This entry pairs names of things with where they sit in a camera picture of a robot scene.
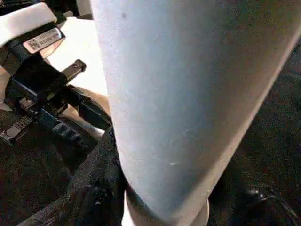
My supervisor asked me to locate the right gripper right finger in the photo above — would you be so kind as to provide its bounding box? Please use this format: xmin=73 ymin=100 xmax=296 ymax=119
xmin=208 ymin=178 xmax=301 ymax=226

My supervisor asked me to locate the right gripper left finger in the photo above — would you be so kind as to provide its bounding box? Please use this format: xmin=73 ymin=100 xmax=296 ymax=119
xmin=13 ymin=128 xmax=129 ymax=226

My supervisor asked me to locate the white plastic table top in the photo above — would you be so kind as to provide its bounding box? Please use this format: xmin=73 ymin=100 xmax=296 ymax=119
xmin=40 ymin=18 xmax=111 ymax=137

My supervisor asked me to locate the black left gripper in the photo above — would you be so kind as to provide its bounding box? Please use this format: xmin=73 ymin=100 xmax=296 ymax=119
xmin=0 ymin=26 xmax=113 ymax=152

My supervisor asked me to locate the black work mat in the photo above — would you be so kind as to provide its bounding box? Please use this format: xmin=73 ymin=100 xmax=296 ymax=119
xmin=0 ymin=0 xmax=301 ymax=226

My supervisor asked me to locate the white plastic table leg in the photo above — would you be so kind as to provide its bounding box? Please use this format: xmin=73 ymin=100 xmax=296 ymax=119
xmin=90 ymin=0 xmax=301 ymax=226

